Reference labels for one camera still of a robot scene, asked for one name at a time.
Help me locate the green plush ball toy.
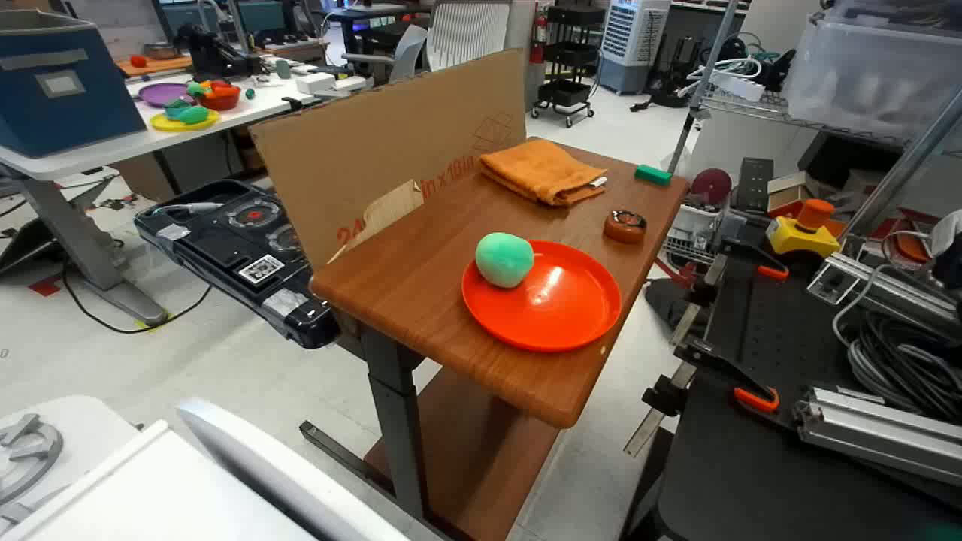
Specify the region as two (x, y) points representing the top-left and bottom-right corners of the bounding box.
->
(476, 230), (534, 289)

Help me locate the orange round plate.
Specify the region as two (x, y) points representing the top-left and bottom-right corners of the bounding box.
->
(461, 240), (622, 350)

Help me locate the yellow plate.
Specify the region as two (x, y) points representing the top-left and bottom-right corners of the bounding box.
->
(150, 106), (220, 132)

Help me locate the purple plate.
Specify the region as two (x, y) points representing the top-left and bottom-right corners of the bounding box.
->
(138, 82), (187, 108)

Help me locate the wooden height-adjustable table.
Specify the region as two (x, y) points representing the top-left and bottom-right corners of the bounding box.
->
(314, 160), (685, 541)

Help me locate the folded orange cloth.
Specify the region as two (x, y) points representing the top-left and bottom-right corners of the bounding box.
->
(482, 139), (604, 206)

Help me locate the cardboard back panel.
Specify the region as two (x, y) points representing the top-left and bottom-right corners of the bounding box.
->
(253, 52), (527, 266)

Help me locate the green rectangular block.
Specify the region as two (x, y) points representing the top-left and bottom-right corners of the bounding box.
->
(634, 164), (672, 186)

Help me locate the black perforated breadboard table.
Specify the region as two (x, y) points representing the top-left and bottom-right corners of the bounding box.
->
(619, 256), (962, 541)

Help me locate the yellow emergency stop box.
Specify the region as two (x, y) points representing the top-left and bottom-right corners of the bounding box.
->
(767, 199), (840, 257)

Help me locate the blue storage bin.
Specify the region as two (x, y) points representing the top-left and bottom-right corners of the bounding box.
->
(0, 8), (143, 156)

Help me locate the clear plastic storage box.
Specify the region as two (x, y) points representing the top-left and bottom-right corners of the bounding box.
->
(785, 0), (962, 139)

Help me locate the black wire cart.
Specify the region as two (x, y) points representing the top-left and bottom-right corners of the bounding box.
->
(529, 7), (604, 129)

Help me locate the orange-handled clamp near button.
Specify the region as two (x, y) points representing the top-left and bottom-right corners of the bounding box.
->
(723, 240), (790, 281)

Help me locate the orange-handled clamp near plate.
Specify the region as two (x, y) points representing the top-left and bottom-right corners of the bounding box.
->
(672, 340), (783, 418)

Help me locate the aluminium extrusion rail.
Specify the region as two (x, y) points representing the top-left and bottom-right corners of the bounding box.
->
(795, 386), (962, 486)

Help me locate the coiled black cable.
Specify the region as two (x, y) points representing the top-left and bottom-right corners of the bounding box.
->
(841, 305), (962, 427)

